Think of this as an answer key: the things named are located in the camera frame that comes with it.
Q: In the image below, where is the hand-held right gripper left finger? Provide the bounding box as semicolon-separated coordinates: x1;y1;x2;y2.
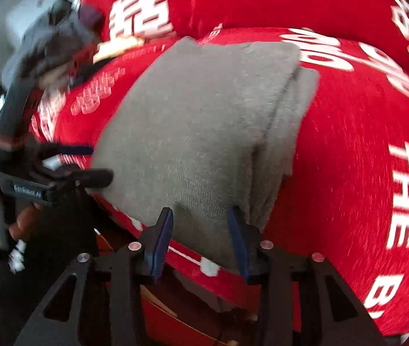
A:
12;207;174;346

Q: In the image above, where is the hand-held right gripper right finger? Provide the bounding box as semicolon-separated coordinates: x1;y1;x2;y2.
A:
227;205;389;346

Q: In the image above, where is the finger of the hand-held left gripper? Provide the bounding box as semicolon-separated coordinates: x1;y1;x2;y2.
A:
51;168;114;190
41;144;94;157

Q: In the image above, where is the grey fabric garment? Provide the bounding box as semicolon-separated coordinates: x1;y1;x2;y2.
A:
89;36;320;275

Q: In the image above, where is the person's left hand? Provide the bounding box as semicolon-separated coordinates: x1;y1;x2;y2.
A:
8;204;46;243

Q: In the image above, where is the black cloth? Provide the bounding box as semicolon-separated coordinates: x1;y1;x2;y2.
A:
69;57;106;84

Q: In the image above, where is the cream cloth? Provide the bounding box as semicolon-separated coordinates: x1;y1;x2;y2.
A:
93;37;145;64

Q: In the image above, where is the grey-blue cloth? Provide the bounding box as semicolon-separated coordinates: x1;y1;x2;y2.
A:
2;0;99;92

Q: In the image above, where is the purple cloth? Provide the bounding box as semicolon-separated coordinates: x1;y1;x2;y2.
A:
78;3;105;32

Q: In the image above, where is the red printed blanket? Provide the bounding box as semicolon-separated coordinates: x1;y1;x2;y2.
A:
28;0;409;336

